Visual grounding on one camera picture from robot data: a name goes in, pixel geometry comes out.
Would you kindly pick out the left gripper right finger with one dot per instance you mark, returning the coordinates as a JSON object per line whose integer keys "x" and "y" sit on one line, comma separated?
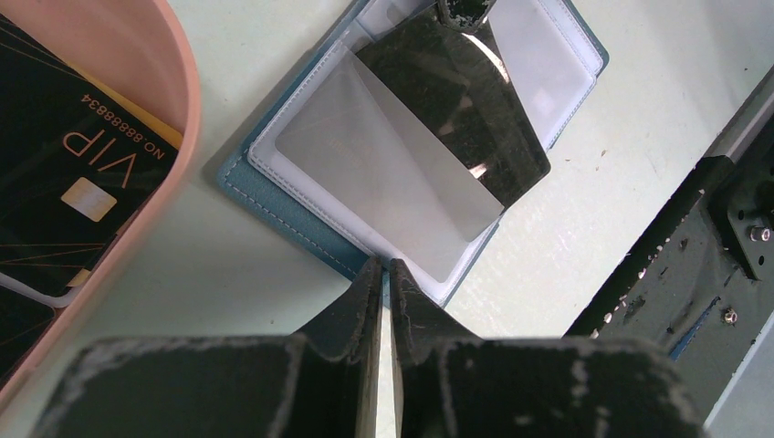
{"x": 448, "y": 382}

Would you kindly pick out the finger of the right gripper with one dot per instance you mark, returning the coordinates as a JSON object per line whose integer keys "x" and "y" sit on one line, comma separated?
{"x": 464, "y": 16}

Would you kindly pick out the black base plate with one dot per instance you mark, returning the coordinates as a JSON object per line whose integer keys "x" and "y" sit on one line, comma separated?
{"x": 699, "y": 280}

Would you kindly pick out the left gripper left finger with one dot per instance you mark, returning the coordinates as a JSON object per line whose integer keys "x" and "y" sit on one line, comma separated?
{"x": 319, "y": 381}

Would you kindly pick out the pink oval tray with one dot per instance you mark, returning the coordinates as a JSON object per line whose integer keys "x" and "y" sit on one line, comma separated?
{"x": 139, "y": 49}

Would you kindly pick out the blue card holder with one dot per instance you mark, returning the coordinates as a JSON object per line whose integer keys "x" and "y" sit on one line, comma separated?
{"x": 340, "y": 166}

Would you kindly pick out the black credit card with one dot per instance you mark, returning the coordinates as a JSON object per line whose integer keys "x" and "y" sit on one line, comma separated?
{"x": 458, "y": 86}
{"x": 78, "y": 160}

